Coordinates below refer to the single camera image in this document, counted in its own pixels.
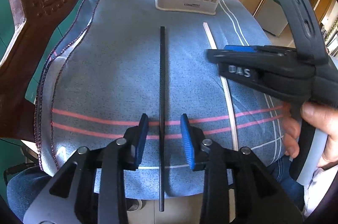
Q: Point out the person's right hand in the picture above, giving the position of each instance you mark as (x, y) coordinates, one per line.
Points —
(321, 117)

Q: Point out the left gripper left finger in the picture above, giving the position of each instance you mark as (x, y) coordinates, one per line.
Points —
(101, 190)

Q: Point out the white refrigerator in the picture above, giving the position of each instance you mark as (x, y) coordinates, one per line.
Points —
(271, 18)

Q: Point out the carved wooden chair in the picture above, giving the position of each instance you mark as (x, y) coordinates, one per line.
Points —
(34, 22)

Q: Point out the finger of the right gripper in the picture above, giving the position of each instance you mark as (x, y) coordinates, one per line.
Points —
(232, 48)
(247, 58)

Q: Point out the blue striped table cloth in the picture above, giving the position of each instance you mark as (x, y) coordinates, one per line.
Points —
(103, 75)

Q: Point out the black chopstick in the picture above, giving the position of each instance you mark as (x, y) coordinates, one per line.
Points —
(162, 101)

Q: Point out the cream chopstick right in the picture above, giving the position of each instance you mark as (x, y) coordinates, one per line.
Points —
(228, 97)

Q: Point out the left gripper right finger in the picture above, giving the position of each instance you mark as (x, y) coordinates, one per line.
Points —
(204, 154)

